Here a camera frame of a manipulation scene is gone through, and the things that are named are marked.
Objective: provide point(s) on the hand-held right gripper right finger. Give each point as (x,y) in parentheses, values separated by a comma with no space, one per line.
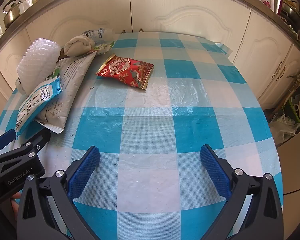
(216,172)

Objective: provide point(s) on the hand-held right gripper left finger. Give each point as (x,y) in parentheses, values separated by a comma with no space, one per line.
(83,172)

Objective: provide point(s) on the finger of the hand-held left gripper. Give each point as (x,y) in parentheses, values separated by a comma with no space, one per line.
(3,140)
(40,138)

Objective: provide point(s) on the blue white snack packet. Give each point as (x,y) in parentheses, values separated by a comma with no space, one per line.
(35,102)

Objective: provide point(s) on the large white bag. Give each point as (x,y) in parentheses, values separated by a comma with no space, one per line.
(70,80)

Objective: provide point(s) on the white foam fruit net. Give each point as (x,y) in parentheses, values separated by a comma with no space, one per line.
(37,60)

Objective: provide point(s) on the white cloth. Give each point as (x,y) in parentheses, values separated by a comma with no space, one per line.
(77,45)

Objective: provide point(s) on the red snack packet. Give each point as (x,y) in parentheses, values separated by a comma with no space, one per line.
(125,71)

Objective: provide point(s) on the blue checkered tablecloth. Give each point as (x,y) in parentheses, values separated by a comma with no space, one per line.
(150,130)

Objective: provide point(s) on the clear plastic bag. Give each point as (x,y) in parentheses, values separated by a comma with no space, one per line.
(282,127)

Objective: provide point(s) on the green rack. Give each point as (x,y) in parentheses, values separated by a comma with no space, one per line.
(293,105)

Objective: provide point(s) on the green white wrapper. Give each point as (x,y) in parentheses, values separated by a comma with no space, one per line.
(103,47)

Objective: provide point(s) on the clear plastic bottle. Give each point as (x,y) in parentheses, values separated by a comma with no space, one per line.
(97,33)

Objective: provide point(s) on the steel kettle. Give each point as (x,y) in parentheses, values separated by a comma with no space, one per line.
(11,12)

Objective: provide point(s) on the white mug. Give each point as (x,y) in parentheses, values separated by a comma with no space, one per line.
(27,5)

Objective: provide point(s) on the white kitchen cabinet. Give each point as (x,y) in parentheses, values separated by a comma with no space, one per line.
(190,10)

